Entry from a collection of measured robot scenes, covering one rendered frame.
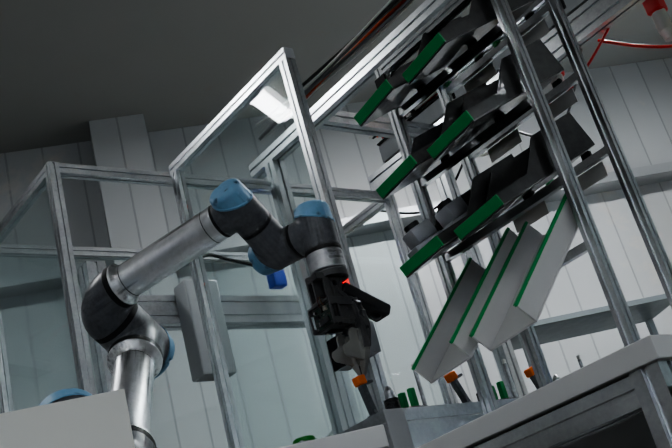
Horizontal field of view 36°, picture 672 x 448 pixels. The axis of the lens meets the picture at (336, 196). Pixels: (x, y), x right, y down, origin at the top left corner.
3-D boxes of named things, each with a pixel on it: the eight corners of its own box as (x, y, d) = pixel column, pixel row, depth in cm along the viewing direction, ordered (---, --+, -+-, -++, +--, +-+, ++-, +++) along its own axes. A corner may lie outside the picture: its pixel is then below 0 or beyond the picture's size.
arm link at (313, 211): (303, 218, 214) (336, 201, 211) (316, 266, 210) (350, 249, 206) (281, 211, 208) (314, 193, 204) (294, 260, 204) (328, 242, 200)
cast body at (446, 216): (461, 234, 185) (437, 203, 186) (449, 245, 188) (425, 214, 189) (489, 215, 190) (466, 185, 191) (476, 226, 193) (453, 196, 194)
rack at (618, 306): (652, 382, 155) (487, -38, 187) (488, 455, 179) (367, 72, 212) (727, 375, 168) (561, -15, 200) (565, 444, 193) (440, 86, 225)
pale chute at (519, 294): (538, 321, 156) (515, 303, 156) (490, 352, 166) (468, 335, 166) (589, 203, 174) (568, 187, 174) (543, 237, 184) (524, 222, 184)
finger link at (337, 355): (334, 383, 195) (322, 337, 198) (358, 381, 198) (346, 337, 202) (344, 377, 192) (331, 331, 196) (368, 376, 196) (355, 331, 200)
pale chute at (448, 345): (472, 357, 166) (450, 340, 166) (431, 384, 176) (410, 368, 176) (527, 242, 184) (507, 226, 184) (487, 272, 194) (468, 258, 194)
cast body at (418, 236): (425, 260, 181) (401, 228, 182) (416, 268, 185) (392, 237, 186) (458, 236, 185) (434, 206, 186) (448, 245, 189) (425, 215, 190)
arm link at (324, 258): (328, 263, 210) (351, 245, 204) (333, 283, 208) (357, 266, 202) (298, 262, 205) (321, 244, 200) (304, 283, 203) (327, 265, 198)
